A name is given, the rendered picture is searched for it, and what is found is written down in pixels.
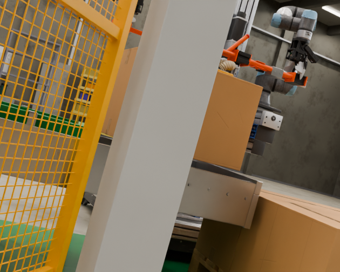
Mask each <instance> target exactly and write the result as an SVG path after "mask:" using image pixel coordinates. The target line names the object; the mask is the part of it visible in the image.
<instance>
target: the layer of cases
mask: <svg viewBox="0 0 340 272"><path fill-rule="evenodd" d="M195 249H197V250H198V251H199V252H200V253H202V254H203V255H204V256H205V257H206V258H208V259H209V260H210V261H212V262H213V263H214V264H215V265H216V266H218V267H219V268H220V269H221V270H223V271H224V272H340V209H339V208H335V207H330V206H326V205H322V204H319V203H315V202H311V201H307V200H303V199H299V198H295V197H292V196H287V195H283V194H279V193H275V192H271V191H267V190H264V189H261V191H260V194H259V199H258V201H257V205H256V209H255V213H254V216H253V220H252V223H251V226H250V229H247V228H243V227H241V226H237V225H233V224H229V223H224V222H220V221H214V220H210V219H205V218H203V220H202V225H201V228H200V232H199V236H198V239H197V242H196V246H195Z"/></svg>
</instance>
